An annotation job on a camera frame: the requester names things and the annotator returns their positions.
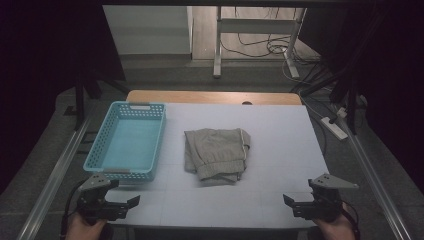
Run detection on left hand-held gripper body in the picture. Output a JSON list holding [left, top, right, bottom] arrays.
[[76, 173, 130, 225]]

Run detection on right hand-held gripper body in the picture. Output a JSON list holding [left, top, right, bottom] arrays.
[[292, 172, 360, 224]]

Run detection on light blue plastic basket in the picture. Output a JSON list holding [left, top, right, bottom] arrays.
[[82, 100, 167, 183]]

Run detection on grey pants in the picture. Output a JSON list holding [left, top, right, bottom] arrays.
[[183, 127, 252, 187]]

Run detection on person's right hand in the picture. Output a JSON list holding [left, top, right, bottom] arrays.
[[312, 202, 357, 240]]

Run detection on person's left hand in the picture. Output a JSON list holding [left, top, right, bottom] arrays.
[[64, 212, 108, 240]]

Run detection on white table mat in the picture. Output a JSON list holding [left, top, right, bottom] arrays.
[[103, 102, 334, 230]]

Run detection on white power strip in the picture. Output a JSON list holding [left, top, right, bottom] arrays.
[[320, 116, 349, 141]]

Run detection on black metal stand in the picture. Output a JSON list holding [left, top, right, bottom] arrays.
[[329, 66, 360, 136], [73, 71, 103, 132]]

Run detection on wooden table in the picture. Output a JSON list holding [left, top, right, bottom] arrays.
[[126, 89, 303, 106]]

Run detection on white cabinet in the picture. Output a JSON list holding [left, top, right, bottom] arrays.
[[102, 4, 195, 56]]

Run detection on left hand-held gripper cable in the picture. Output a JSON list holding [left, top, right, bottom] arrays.
[[59, 188, 83, 240]]

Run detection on hand-held gripper cable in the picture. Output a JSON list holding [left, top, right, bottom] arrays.
[[59, 188, 83, 240], [340, 199, 362, 240]]

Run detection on right hand-held gripper cable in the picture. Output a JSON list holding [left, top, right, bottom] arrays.
[[340, 199, 362, 240]]

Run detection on aluminium rail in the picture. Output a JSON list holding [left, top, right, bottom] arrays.
[[333, 109, 413, 240], [16, 114, 94, 240]]

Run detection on black floor cables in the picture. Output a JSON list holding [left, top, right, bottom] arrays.
[[220, 6, 323, 66]]

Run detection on white metal desk frame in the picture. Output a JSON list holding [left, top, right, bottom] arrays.
[[212, 5, 308, 80]]

